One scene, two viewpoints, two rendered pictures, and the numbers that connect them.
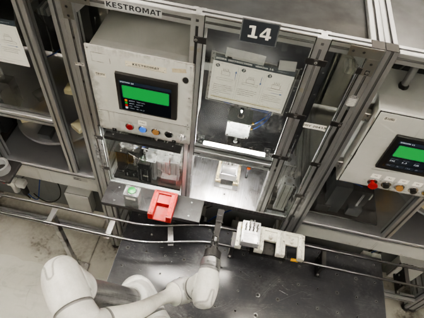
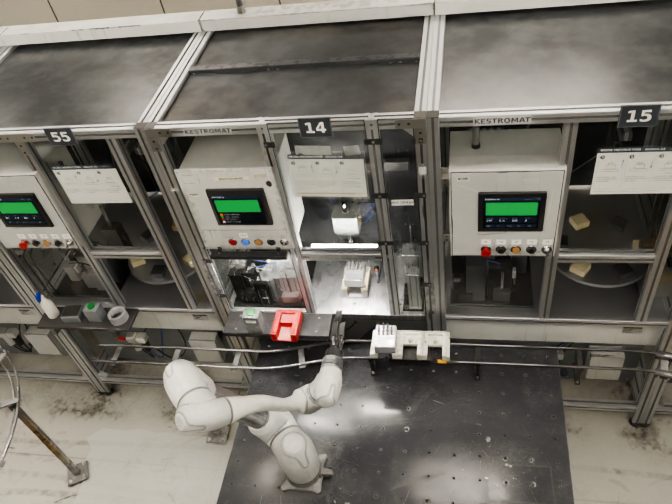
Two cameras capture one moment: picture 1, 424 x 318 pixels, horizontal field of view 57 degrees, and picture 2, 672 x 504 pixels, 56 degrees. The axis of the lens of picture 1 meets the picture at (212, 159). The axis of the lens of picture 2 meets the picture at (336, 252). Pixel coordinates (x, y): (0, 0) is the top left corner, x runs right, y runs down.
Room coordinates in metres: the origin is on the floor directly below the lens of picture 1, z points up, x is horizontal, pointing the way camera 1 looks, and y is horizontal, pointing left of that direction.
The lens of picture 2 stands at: (-0.81, -0.52, 3.29)
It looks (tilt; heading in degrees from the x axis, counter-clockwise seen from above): 45 degrees down; 13
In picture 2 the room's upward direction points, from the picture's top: 12 degrees counter-clockwise
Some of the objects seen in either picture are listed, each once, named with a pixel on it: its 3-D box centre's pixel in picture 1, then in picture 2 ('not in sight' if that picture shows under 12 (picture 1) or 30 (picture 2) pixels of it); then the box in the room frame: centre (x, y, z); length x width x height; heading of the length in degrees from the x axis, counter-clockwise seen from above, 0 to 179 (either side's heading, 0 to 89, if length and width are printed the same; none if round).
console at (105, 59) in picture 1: (149, 81); (243, 193); (1.25, 0.31, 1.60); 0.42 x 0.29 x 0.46; 86
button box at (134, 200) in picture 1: (133, 195); (254, 319); (1.05, 0.38, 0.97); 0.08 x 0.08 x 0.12; 86
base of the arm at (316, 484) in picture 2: not in sight; (308, 470); (0.40, 0.09, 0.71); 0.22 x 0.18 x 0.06; 86
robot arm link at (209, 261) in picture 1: (210, 264); (332, 365); (0.67, -0.06, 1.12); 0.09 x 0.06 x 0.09; 86
